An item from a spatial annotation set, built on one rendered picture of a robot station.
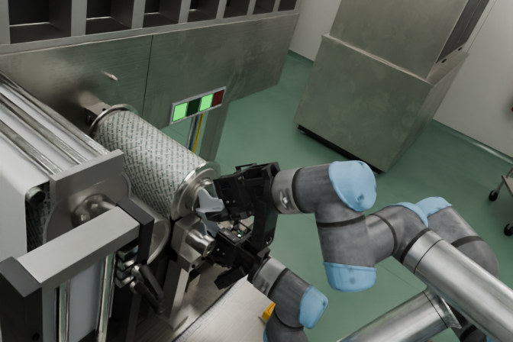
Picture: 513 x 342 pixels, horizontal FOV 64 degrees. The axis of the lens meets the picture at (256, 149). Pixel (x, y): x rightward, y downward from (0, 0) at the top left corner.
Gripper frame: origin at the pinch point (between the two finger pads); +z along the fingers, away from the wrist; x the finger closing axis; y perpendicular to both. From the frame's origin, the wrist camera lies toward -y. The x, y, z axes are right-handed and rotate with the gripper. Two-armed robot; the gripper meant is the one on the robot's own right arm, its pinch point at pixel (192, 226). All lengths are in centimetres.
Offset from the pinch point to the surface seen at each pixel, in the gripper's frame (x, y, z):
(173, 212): 12.7, 14.5, -3.2
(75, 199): 33.7, 28.4, -1.9
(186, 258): 11.8, 4.7, -8.0
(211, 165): 3.7, 22.1, -3.2
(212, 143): -71, -29, 46
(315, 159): -236, -109, 47
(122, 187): 25.4, 26.4, -2.0
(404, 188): -270, -109, -25
